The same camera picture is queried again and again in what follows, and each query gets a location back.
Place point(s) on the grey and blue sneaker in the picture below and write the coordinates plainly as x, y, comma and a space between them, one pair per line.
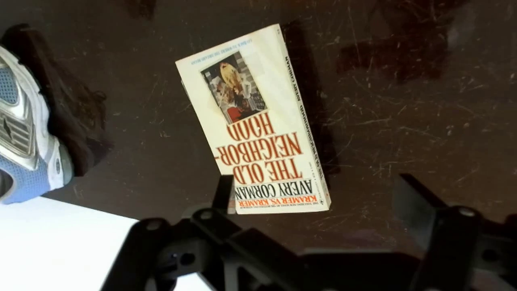
27, 135

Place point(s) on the white paperback book red title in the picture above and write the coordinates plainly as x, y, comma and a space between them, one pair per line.
269, 97

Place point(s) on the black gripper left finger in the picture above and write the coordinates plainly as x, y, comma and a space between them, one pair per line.
140, 259

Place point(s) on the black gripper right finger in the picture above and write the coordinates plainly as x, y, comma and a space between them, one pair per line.
453, 248

